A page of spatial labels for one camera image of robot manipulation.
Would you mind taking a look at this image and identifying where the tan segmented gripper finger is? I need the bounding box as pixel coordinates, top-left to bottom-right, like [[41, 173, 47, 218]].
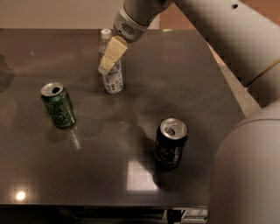
[[98, 36, 128, 74]]

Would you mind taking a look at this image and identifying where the clear blue-label plastic bottle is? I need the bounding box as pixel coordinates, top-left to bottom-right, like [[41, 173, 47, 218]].
[[98, 29, 123, 94]]

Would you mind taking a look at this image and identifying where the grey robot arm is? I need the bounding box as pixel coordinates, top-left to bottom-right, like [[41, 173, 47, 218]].
[[99, 0, 280, 224]]

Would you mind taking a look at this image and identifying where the green soda can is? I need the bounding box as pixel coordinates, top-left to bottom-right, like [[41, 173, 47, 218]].
[[40, 82, 76, 129]]

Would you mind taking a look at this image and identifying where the dark blue soda can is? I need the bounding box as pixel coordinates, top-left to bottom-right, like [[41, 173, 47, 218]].
[[154, 118, 188, 170]]

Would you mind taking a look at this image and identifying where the white labelled box under table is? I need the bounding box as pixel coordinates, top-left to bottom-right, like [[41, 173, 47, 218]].
[[182, 208, 208, 224]]

